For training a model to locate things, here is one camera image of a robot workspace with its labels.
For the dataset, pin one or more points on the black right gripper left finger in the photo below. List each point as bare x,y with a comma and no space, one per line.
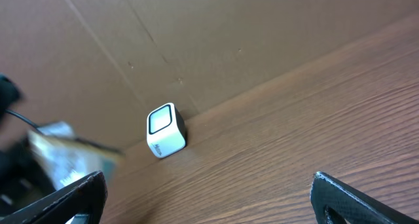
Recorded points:
82,201

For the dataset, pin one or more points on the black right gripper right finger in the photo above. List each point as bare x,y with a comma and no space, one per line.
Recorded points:
336,202

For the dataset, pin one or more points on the yellow snack bag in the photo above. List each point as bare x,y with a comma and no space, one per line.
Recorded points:
65,158

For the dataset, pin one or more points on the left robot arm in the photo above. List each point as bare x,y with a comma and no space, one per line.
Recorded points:
21,175

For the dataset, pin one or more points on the white barcode scanner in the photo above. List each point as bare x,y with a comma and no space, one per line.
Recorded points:
166,131

